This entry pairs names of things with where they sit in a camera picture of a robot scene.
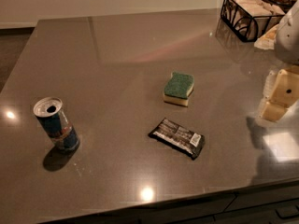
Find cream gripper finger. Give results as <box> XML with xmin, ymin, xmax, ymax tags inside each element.
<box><xmin>260</xmin><ymin>66</ymin><xmax>299</xmax><ymax>122</ymax></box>

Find red bull can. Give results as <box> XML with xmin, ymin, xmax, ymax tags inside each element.
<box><xmin>33</xmin><ymin>97</ymin><xmax>79</xmax><ymax>153</ymax></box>

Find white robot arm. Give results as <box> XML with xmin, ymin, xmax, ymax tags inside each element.
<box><xmin>259</xmin><ymin>1</ymin><xmax>299</xmax><ymax>122</ymax></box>

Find crumpled white wrapper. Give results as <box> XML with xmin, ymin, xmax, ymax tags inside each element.
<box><xmin>254</xmin><ymin>25</ymin><xmax>278</xmax><ymax>50</ymax></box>

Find white napkins in basket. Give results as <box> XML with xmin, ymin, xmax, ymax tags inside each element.
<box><xmin>224</xmin><ymin>0</ymin><xmax>285</xmax><ymax>39</ymax></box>

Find black candy bar wrapper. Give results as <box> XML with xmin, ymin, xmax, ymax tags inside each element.
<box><xmin>149</xmin><ymin>118</ymin><xmax>205</xmax><ymax>160</ymax></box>

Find green yellow sponge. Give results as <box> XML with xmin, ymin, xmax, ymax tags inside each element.
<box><xmin>163</xmin><ymin>72</ymin><xmax>194</xmax><ymax>107</ymax></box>

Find black wire basket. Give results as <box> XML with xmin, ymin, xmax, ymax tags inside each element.
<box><xmin>220</xmin><ymin>0</ymin><xmax>287</xmax><ymax>43</ymax></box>

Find drawer handle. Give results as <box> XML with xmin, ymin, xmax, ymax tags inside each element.
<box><xmin>276</xmin><ymin>205</ymin><xmax>299</xmax><ymax>219</ymax></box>

